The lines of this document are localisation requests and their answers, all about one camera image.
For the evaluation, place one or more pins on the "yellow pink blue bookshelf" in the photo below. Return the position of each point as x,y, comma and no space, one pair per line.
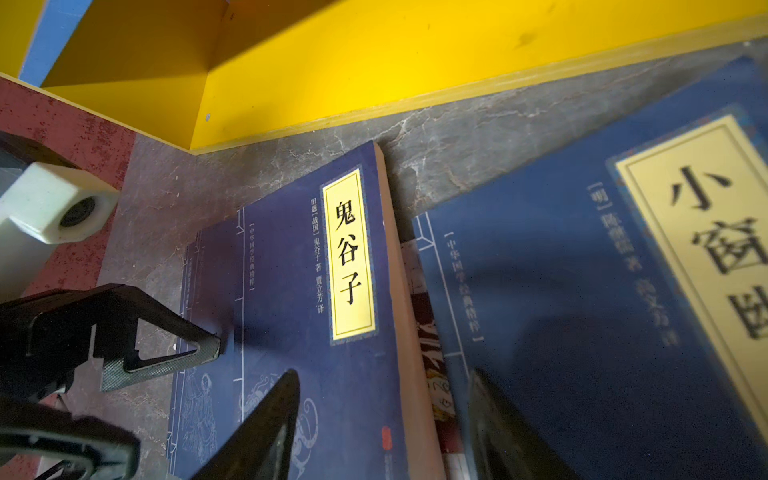
203,76

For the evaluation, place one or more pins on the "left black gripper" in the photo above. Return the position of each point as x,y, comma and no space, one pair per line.
45,337

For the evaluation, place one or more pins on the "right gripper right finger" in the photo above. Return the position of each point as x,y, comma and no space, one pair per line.
504,445

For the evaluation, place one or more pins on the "blue book Guiguzi label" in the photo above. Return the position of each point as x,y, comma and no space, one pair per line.
309,278

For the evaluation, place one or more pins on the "red pink picture book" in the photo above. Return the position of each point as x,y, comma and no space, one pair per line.
444,414

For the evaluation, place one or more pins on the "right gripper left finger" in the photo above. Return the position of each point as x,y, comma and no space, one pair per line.
261,447

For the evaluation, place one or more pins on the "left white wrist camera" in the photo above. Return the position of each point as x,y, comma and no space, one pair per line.
47,206

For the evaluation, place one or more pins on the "blue book right yellow label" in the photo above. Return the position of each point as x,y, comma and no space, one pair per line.
615,290

